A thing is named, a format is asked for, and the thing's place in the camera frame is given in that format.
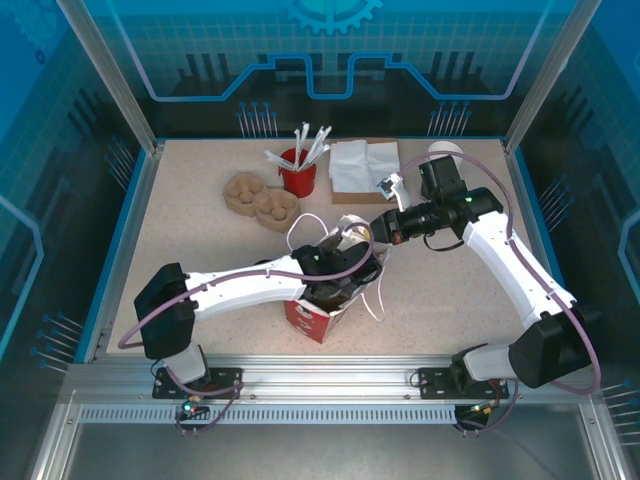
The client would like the red white paper bag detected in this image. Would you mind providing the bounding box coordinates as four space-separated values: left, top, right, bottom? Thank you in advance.
283 212 394 346

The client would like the brown pulp cup carrier stack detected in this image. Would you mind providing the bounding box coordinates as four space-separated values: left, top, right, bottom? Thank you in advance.
222 172 301 234

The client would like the paper cup stack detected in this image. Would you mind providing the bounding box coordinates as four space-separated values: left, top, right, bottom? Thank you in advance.
428 141 464 159

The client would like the white paper napkin stack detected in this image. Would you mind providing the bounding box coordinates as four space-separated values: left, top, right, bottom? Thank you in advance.
328 139 404 194

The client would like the red straw holder cup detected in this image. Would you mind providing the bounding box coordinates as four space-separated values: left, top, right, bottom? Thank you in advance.
277 147 317 199

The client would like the grey metal panel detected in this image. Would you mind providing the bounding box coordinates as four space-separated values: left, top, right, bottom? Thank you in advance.
29 424 626 480

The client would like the left base LED connector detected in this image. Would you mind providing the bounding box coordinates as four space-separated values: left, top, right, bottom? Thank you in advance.
180 397 210 419

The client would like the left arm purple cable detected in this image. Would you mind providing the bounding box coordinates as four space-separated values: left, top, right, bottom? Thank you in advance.
118 224 376 437

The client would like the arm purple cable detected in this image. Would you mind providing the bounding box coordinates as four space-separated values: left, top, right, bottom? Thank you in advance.
397 151 603 435
118 224 376 437

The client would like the right thin black wrist cable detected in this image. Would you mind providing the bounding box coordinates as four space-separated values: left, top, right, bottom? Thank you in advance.
423 231 464 253

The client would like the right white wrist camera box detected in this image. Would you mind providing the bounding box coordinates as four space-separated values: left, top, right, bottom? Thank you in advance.
375 169 414 211

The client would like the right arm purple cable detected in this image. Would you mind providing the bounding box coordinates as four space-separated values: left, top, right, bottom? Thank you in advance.
397 151 603 435

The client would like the aluminium mounting rail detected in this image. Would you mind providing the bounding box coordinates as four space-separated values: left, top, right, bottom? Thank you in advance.
64 354 601 406

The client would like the slotted grey cable duct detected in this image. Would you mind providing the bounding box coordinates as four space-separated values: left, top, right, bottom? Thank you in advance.
78 406 461 426

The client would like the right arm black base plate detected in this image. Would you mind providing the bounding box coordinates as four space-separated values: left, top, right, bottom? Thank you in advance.
416 367 510 401

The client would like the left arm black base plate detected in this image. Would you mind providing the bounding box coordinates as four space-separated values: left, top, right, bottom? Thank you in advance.
151 366 245 401

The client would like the aluminium frame post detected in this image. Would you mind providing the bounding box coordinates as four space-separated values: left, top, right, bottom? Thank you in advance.
55 0 166 154
501 0 605 155

